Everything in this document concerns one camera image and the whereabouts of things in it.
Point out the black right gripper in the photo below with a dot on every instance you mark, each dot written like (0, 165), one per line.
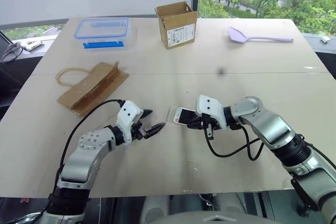
(212, 124)

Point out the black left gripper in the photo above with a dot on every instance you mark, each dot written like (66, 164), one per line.
(137, 131)

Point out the white smartphone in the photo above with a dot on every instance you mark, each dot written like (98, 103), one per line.
(183, 116)

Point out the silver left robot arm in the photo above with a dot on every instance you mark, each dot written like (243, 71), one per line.
(86, 153)

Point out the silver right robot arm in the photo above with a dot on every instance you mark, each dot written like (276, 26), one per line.
(273, 127)

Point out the clear plastic phone case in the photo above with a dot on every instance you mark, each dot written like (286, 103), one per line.
(170, 113)

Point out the brown paper bag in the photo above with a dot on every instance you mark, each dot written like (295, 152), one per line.
(92, 87)

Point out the grey rounded shape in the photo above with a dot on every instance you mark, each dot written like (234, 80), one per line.
(155, 209)

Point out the open cardboard box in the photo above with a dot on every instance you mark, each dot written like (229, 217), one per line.
(178, 30)

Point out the lilac plastic rice scoop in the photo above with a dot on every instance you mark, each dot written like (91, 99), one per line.
(237, 35)

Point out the clear container with blue lid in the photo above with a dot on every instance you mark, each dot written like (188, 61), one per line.
(103, 33)

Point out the grey robot torso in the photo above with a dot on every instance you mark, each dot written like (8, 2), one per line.
(215, 218)

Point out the white power strip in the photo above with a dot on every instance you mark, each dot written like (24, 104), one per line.
(32, 45)

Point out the small white device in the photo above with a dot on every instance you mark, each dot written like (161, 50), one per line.
(325, 39)

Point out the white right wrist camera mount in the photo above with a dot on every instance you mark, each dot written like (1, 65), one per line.
(210, 107)

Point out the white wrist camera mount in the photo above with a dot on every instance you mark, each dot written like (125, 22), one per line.
(210, 107)
(129, 115)

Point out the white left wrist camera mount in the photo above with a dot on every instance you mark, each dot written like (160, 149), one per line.
(129, 115)

